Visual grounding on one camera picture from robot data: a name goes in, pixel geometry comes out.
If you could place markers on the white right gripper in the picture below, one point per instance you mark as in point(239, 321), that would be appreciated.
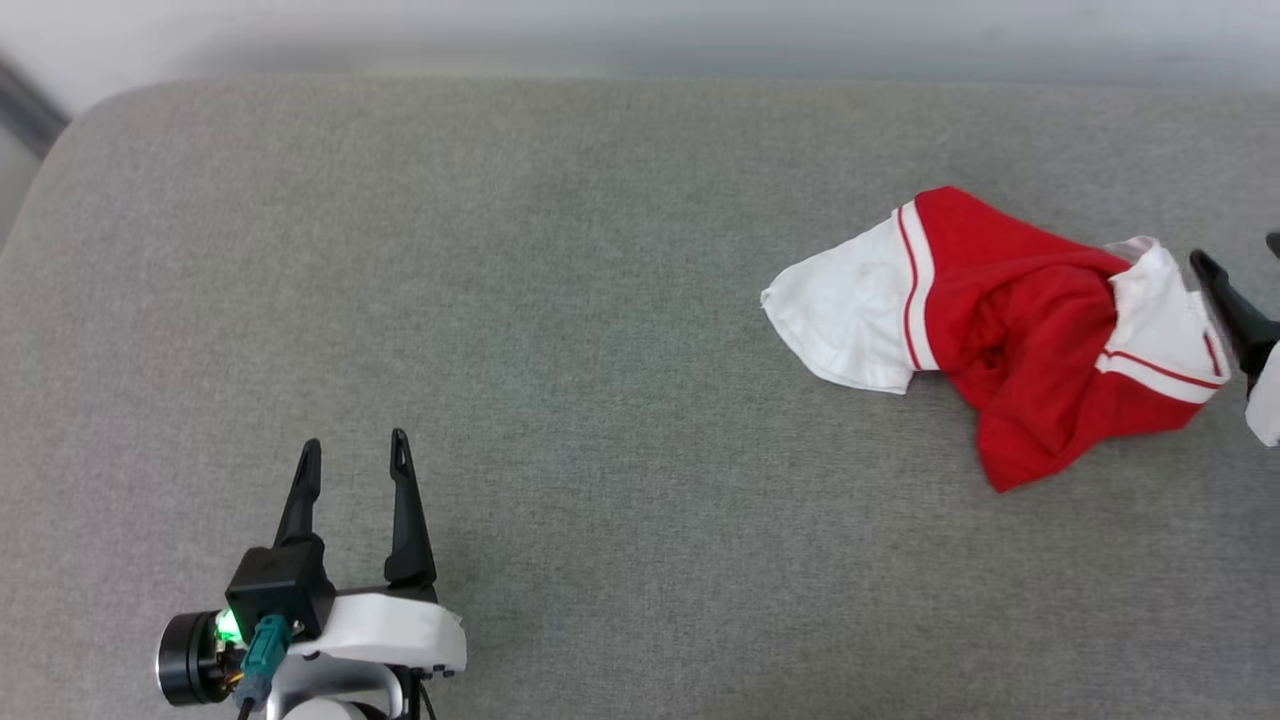
point(1268, 405)

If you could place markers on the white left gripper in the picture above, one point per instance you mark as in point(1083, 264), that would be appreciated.
point(390, 630)

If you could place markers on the red and white shirt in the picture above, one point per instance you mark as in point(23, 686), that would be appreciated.
point(1020, 320)

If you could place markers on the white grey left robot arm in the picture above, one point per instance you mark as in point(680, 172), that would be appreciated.
point(330, 712)

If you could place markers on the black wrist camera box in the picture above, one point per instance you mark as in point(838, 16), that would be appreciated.
point(280, 585)

